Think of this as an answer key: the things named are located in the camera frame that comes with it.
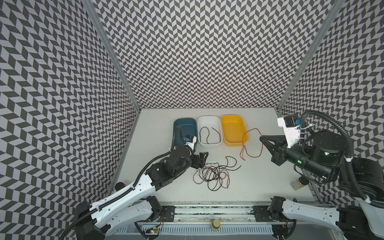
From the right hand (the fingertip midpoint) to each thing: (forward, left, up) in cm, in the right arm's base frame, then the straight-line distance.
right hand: (261, 137), depth 51 cm
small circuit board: (-23, +43, -39) cm, 62 cm away
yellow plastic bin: (+31, -1, -37) cm, 49 cm away
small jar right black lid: (-5, -29, -36) cm, 47 cm away
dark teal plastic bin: (+32, +33, -35) cm, 58 cm away
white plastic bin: (+34, +14, -43) cm, 57 cm away
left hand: (+7, +20, -21) cm, 30 cm away
